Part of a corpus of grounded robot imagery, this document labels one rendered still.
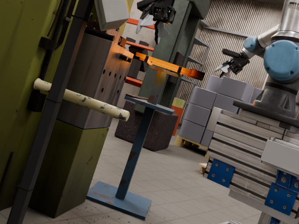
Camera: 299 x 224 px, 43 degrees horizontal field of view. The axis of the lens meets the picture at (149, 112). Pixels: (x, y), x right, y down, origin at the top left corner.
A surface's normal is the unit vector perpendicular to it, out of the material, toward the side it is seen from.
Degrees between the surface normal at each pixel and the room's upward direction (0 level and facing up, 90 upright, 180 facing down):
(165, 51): 89
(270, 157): 90
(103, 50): 90
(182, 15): 89
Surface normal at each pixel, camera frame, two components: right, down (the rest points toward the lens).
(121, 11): 0.18, 0.12
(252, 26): -0.53, -0.12
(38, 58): 0.92, 0.32
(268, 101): -0.49, -0.43
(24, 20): -0.23, -0.01
